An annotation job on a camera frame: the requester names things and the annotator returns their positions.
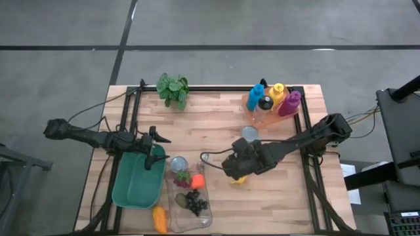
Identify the blue squeeze bottle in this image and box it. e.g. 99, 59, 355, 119
245, 83, 266, 113

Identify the black support beam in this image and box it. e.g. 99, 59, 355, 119
344, 162, 400, 191

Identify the tin can red label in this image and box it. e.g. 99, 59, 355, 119
169, 155, 190, 174

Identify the grey metal table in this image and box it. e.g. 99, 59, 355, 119
0, 142, 53, 236

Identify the dark grey desk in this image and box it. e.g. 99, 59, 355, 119
375, 88, 420, 187

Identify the green plastic bin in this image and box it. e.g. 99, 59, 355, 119
111, 143, 167, 210

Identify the dark grape bunch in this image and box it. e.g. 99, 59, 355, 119
184, 189, 209, 218

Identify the white paper sheet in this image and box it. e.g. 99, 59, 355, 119
339, 163, 362, 206

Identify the computer keyboard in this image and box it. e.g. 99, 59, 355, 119
383, 211, 420, 236

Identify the purple squeeze bottle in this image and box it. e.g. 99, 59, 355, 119
278, 90, 302, 118

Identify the black pole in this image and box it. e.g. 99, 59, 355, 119
390, 75, 420, 102

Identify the dark grey chair seat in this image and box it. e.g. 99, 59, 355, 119
382, 182, 420, 214

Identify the yellow squeeze bottle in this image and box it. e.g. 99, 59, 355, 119
267, 82, 285, 108

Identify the green potted plant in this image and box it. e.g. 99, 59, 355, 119
156, 72, 190, 111

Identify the yellow banana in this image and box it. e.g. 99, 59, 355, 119
228, 175, 249, 186

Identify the orange tangerine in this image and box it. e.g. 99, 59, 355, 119
190, 173, 207, 191

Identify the cable bundle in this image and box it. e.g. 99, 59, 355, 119
341, 105, 381, 140

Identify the orange translucent bin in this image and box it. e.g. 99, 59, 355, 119
241, 85, 301, 129

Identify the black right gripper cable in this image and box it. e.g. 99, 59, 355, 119
199, 147, 237, 171

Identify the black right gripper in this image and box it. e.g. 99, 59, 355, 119
221, 137, 276, 180

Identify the flat tuna can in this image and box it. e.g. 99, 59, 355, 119
241, 125, 261, 143

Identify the brown kiwi fruit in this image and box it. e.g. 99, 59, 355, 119
174, 193, 188, 209

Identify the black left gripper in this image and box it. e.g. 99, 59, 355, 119
129, 125, 172, 171

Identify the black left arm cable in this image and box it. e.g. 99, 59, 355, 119
67, 91, 129, 125

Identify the black metal table frame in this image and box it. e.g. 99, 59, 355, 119
78, 85, 354, 236

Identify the clear plastic container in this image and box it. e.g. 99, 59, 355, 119
165, 161, 213, 234

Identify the clear bottle black lid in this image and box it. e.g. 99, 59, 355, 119
254, 95, 275, 127

